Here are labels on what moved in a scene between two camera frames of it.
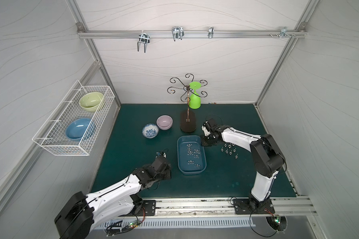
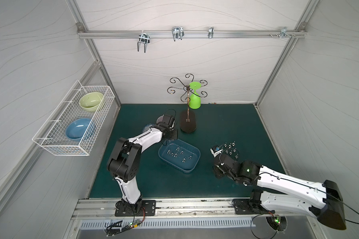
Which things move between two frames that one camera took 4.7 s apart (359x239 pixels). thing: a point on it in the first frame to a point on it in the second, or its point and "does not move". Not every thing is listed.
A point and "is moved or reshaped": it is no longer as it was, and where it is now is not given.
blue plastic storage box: [191, 155] is moved or reshaped
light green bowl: [89, 101] does not move
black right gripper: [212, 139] to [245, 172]
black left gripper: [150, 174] to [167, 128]
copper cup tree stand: [188, 117] does not move
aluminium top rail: [156, 34] does not move
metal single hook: [211, 31] does not move
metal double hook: [178, 32] does not move
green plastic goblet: [195, 98] does not move
